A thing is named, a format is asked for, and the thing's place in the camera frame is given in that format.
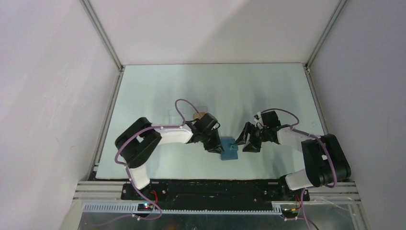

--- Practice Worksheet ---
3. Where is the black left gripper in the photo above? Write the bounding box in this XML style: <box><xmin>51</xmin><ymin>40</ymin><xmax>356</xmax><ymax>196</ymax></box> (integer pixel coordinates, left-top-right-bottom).
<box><xmin>200</xmin><ymin>127</ymin><xmax>224</xmax><ymax>154</ymax></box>

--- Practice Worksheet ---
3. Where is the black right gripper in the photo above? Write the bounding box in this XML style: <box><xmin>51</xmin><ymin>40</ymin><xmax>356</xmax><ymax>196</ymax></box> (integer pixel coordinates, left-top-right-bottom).
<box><xmin>233</xmin><ymin>122</ymin><xmax>269</xmax><ymax>153</ymax></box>

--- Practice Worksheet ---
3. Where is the clear acrylic card box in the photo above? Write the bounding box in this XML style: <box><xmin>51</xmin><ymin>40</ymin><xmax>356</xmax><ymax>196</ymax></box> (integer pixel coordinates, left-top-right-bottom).
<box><xmin>168</xmin><ymin>106</ymin><xmax>208</xmax><ymax>126</ymax></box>

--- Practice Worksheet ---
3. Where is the blue leather card holder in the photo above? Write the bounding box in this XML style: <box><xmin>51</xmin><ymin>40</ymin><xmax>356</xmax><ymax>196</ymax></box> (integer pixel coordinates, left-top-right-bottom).
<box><xmin>220</xmin><ymin>137</ymin><xmax>238</xmax><ymax>161</ymax></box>

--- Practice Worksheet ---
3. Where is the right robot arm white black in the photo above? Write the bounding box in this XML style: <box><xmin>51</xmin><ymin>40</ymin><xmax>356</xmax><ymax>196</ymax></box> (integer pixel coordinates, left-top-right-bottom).
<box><xmin>234</xmin><ymin>108</ymin><xmax>351</xmax><ymax>200</ymax></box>

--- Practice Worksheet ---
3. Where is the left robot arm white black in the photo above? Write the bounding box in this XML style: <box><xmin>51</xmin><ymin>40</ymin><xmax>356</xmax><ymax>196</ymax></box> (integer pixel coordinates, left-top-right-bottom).
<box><xmin>114</xmin><ymin>113</ymin><xmax>224</xmax><ymax>200</ymax></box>

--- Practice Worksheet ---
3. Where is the gold card in box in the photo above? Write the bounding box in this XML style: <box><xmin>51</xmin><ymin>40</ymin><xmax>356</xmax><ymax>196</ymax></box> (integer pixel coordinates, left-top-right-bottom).
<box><xmin>193</xmin><ymin>112</ymin><xmax>206</xmax><ymax>119</ymax></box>

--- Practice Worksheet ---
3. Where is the right controller board with leds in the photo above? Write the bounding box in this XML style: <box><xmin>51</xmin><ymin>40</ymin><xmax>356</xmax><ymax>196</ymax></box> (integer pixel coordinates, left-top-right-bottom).
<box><xmin>281</xmin><ymin>208</ymin><xmax>300</xmax><ymax>221</ymax></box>

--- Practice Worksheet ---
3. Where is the controller board with leds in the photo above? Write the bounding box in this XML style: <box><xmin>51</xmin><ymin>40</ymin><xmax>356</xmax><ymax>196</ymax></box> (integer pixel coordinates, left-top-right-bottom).
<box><xmin>281</xmin><ymin>208</ymin><xmax>300</xmax><ymax>221</ymax></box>
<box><xmin>137</xmin><ymin>203</ymin><xmax>155</xmax><ymax>212</ymax></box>

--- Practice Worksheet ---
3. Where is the left controller board with leds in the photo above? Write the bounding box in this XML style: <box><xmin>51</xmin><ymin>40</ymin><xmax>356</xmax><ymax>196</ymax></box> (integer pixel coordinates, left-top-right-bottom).
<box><xmin>137</xmin><ymin>203</ymin><xmax>155</xmax><ymax>212</ymax></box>

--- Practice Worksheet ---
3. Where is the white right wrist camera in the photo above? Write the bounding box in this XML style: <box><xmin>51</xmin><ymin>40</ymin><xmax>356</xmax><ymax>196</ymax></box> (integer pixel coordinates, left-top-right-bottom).
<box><xmin>254</xmin><ymin>112</ymin><xmax>263</xmax><ymax>125</ymax></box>

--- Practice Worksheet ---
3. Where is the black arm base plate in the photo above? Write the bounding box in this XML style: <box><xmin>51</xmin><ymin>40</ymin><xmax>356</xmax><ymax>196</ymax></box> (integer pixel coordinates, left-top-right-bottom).
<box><xmin>138</xmin><ymin>179</ymin><xmax>302</xmax><ymax>202</ymax></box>

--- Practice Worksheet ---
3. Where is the grey slotted cable duct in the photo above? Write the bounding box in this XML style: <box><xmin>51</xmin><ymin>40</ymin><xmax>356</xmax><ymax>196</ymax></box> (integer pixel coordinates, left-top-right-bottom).
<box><xmin>83</xmin><ymin>202</ymin><xmax>282</xmax><ymax>215</ymax></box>

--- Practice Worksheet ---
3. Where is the left aluminium frame post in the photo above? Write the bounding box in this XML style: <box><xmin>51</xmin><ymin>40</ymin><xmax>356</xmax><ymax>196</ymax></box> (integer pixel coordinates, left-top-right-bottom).
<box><xmin>80</xmin><ymin>0</ymin><xmax>124</xmax><ymax>71</ymax></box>

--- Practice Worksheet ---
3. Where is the aluminium frame post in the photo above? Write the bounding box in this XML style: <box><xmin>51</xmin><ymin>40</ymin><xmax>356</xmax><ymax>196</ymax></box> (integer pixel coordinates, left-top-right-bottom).
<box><xmin>305</xmin><ymin>0</ymin><xmax>348</xmax><ymax>69</ymax></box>
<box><xmin>80</xmin><ymin>0</ymin><xmax>124</xmax><ymax>71</ymax></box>

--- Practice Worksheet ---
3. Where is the right aluminium frame post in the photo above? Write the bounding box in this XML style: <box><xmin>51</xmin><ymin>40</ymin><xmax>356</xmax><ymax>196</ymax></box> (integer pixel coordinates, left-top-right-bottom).
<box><xmin>305</xmin><ymin>0</ymin><xmax>348</xmax><ymax>69</ymax></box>

